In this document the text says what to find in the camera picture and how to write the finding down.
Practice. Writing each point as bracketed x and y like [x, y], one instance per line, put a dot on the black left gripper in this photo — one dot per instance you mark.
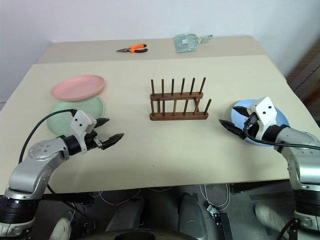
[93, 140]

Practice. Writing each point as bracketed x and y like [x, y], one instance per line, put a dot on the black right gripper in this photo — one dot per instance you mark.
[251, 125]

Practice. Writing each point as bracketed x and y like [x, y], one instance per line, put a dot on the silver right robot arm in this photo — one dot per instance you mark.
[298, 160]

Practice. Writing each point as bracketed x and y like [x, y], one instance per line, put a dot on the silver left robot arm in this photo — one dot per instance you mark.
[37, 163]

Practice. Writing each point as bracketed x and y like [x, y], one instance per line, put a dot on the wooden dish rack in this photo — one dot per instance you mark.
[178, 105]

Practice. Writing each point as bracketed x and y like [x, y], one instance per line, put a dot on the blue plate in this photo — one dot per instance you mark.
[282, 120]

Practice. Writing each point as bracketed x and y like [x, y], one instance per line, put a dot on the green plate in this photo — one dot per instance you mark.
[62, 117]

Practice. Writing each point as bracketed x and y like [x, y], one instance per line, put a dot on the pink plate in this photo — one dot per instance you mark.
[78, 87]

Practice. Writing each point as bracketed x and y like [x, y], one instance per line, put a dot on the clear plastic packaged item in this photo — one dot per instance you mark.
[186, 42]

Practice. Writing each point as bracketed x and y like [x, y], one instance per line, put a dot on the black power strip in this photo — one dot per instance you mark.
[222, 222]

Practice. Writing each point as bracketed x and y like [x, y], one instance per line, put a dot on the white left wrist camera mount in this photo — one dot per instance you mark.
[81, 126]

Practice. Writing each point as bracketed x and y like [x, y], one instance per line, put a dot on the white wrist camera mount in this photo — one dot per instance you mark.
[81, 126]
[263, 112]

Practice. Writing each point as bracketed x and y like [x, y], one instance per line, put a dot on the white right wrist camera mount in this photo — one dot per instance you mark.
[263, 112]

